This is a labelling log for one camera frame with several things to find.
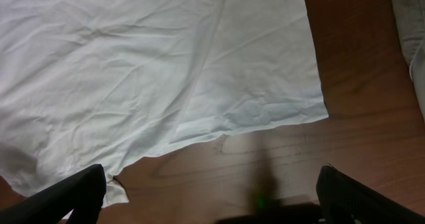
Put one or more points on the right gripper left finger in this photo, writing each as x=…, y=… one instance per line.
x=80, y=195

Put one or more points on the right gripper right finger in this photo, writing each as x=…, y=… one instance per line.
x=345, y=200

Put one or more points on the white t-shirt black logo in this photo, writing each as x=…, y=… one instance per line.
x=112, y=81

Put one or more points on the beige khaki shorts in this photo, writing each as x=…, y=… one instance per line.
x=409, y=16

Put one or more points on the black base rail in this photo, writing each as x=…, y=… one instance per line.
x=306, y=213

